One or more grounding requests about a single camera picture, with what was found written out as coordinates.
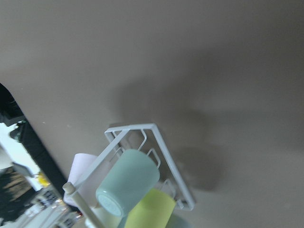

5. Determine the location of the pink cup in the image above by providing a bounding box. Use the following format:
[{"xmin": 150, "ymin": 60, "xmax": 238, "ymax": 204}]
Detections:
[{"xmin": 67, "ymin": 153, "xmax": 97, "ymax": 207}]

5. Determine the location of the white cup rack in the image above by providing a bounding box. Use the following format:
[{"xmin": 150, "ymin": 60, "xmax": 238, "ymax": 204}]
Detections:
[{"xmin": 63, "ymin": 123, "xmax": 195, "ymax": 228}]

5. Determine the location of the yellow green cup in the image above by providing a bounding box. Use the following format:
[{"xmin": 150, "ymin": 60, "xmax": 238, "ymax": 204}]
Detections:
[{"xmin": 124, "ymin": 189, "xmax": 176, "ymax": 228}]

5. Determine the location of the mint green cup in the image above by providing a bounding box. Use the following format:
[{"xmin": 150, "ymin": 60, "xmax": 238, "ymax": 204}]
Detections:
[{"xmin": 95, "ymin": 149, "xmax": 160, "ymax": 217}]

